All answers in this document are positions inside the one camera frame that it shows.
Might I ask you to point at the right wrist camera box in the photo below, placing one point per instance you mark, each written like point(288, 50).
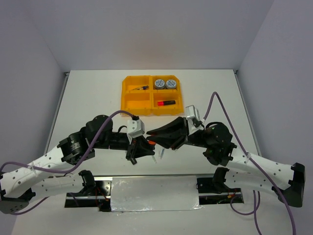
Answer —
point(194, 122)

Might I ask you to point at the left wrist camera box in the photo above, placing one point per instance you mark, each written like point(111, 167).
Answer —
point(135, 128)

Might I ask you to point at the black highlighter blue tip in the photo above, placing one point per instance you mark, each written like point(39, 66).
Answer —
point(133, 161)

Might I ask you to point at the round blue-white tin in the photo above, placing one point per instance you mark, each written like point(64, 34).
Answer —
point(159, 84)
point(171, 84)

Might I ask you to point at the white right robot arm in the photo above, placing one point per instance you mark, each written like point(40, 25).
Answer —
point(235, 168)

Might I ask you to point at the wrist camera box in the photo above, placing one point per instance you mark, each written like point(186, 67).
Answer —
point(135, 128)
point(194, 122)

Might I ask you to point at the foil-covered base plate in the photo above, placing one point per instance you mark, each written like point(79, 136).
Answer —
point(138, 194)

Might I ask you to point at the small glue bottle blue cap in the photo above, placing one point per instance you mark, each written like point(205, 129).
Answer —
point(146, 87)

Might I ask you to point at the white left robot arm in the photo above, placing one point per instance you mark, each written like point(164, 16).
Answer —
point(52, 173)

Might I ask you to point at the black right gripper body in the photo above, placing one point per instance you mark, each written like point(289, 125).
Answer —
point(194, 139)

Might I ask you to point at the black mounting rail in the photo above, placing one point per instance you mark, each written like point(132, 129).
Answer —
point(100, 198)

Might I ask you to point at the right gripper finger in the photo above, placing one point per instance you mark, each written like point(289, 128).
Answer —
point(167, 143)
point(176, 126)

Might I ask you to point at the orange four-compartment organizer tray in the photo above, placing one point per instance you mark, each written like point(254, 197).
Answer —
point(144, 103)

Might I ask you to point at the black highlighter pink tip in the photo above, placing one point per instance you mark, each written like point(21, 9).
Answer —
point(166, 103)

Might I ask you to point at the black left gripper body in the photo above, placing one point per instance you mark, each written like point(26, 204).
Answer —
point(118, 140)

